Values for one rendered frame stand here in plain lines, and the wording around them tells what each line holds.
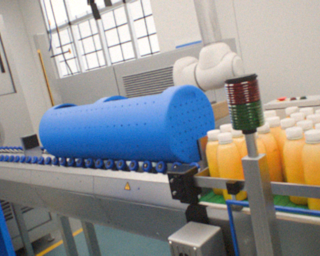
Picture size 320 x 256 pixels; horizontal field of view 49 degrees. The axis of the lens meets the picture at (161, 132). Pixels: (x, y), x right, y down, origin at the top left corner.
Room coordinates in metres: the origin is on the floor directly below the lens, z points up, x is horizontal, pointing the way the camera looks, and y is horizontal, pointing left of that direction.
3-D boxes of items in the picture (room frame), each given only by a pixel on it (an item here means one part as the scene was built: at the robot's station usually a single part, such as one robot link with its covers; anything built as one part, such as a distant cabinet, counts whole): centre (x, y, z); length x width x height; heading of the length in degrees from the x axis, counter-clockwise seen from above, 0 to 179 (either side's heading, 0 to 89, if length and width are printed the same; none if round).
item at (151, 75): (3.72, 0.17, 0.72); 2.15 x 0.54 x 1.45; 49
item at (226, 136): (0.96, -0.17, 1.08); 0.04 x 0.04 x 0.02
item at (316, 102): (1.26, -0.50, 1.05); 0.20 x 0.10 x 0.10; 45
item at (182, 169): (1.03, -0.04, 0.95); 0.10 x 0.07 x 0.10; 135
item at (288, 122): (0.98, -0.36, 1.08); 0.04 x 0.04 x 0.02
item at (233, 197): (0.89, -0.16, 0.94); 0.03 x 0.02 x 0.08; 45
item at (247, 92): (0.67, -0.17, 1.23); 0.06 x 0.06 x 0.04
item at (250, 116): (0.67, -0.17, 1.18); 0.06 x 0.06 x 0.05
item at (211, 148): (1.03, -0.15, 0.99); 0.07 x 0.07 x 0.18
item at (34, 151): (2.14, 0.80, 1.00); 0.10 x 0.04 x 0.15; 135
